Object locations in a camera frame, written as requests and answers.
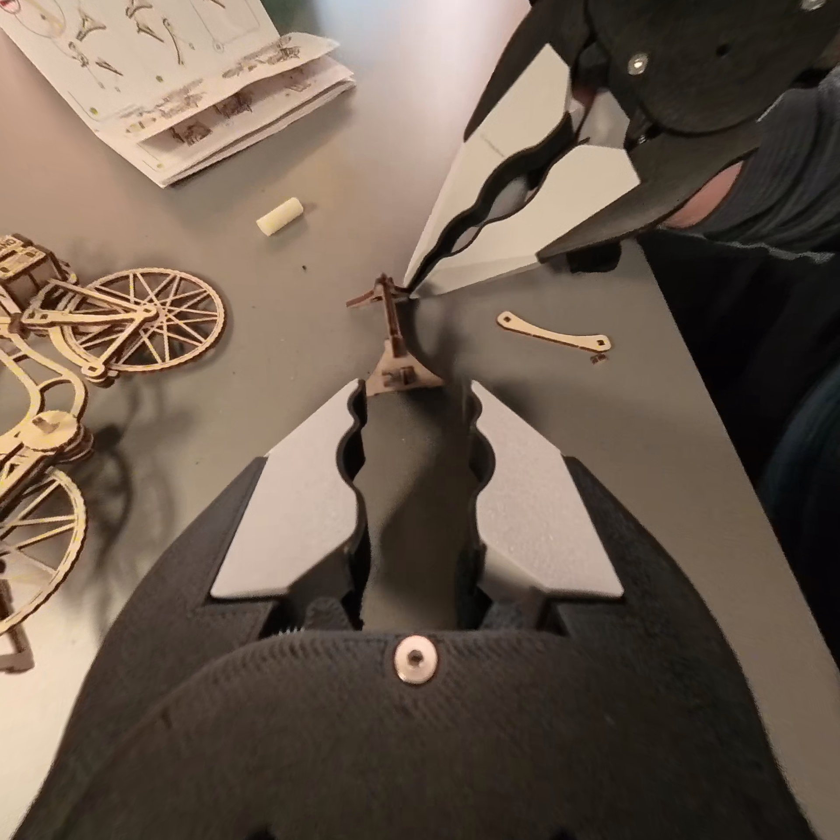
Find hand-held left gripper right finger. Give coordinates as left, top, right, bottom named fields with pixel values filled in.
left=467, top=381, right=626, bottom=603

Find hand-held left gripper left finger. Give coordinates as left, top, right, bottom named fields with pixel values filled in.
left=210, top=379, right=368, bottom=601

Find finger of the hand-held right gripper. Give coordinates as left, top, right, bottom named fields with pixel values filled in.
left=402, top=43, right=575, bottom=291
left=408, top=144, right=642, bottom=299

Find wooden model stand assembly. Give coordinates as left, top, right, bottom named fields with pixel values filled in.
left=346, top=274, right=446, bottom=399

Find wooden bicycle model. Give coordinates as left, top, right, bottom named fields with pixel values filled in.
left=0, top=233, right=227, bottom=673

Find curved wooden strip part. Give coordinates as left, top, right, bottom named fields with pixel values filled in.
left=497, top=311, right=611, bottom=354

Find person's dark trousers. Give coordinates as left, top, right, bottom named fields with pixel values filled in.
left=640, top=230, right=840, bottom=460

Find pale wax cylinder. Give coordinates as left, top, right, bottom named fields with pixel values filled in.
left=256, top=197, right=304, bottom=237

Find person's torso in knit sweater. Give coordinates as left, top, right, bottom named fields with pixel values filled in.
left=755, top=374, right=840, bottom=677

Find paper instruction booklet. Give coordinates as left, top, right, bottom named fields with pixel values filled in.
left=0, top=0, right=357, bottom=189

